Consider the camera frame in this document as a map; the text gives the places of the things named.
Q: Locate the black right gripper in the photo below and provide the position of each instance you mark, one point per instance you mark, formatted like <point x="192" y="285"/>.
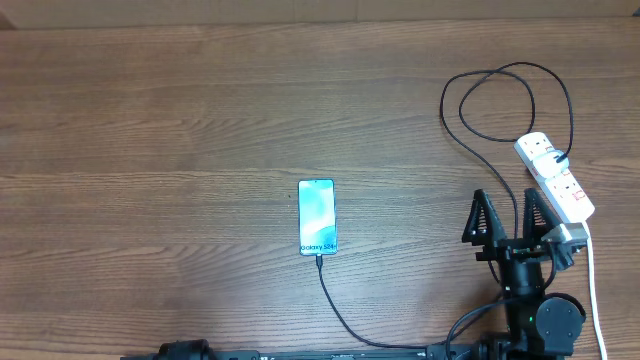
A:
<point x="500" y="244"/>

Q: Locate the blue Galaxy smartphone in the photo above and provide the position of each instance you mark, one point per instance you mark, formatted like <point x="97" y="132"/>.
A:
<point x="317" y="217"/>

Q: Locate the white charger plug adapter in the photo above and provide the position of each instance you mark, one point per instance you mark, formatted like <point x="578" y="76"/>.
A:
<point x="549" y="165"/>

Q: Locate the white power strip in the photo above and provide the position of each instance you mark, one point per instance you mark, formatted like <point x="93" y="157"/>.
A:
<point x="566" y="196"/>

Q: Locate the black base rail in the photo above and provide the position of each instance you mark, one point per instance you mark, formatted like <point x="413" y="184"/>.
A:
<point x="200" y="350"/>

